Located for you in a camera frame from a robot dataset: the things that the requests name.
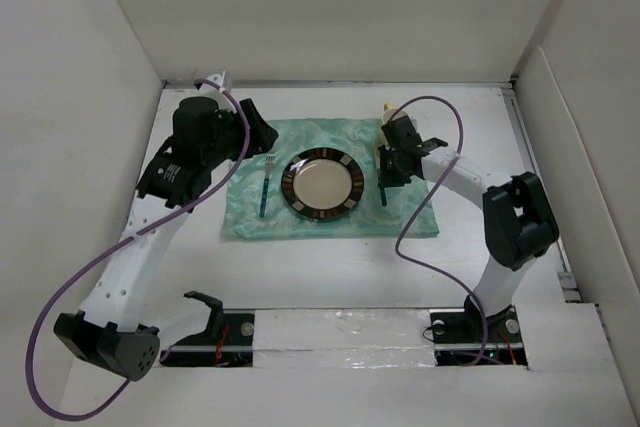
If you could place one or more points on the green patterned cloth placemat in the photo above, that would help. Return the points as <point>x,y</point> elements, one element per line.
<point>355,137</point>

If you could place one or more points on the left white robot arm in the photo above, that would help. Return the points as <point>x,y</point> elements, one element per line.
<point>107,330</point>

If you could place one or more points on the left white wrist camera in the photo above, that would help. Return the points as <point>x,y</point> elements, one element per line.
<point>221,79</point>

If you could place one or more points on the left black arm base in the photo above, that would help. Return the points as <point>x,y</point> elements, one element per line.
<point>229,346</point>

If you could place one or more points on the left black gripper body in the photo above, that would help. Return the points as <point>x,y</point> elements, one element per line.
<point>234,135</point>

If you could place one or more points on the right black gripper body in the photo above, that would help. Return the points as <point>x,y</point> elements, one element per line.
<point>391,171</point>

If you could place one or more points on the knife with green handle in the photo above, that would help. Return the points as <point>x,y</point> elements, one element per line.
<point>382,191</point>

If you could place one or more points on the fork with green handle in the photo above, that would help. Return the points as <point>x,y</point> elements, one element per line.
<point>269,166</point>

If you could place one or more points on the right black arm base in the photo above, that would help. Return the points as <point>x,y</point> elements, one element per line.
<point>458,338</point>

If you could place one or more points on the yellow mug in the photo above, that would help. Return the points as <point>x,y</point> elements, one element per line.
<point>392,113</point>

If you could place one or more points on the dark round plate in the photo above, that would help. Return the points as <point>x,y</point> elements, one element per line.
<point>322,184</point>

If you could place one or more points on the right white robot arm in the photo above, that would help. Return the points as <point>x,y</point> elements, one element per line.
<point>519,225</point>

